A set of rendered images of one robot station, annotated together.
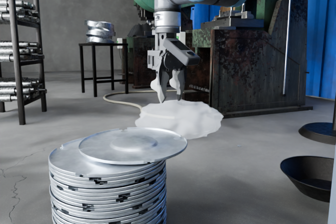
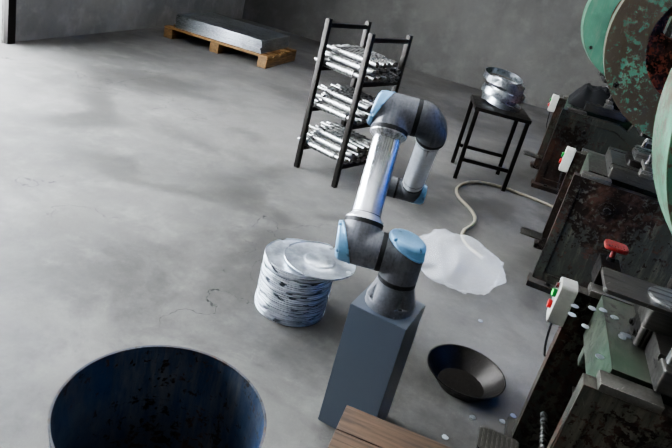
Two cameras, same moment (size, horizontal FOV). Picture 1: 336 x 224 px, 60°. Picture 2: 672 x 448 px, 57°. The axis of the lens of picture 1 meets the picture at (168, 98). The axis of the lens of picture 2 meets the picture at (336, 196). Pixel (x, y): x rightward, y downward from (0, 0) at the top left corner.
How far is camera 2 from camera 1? 1.82 m
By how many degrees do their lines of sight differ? 38
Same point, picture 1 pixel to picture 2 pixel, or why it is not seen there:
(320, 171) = (483, 375)
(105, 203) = (274, 281)
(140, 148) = (314, 265)
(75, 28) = (544, 28)
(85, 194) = (268, 272)
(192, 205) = not seen: hidden behind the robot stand
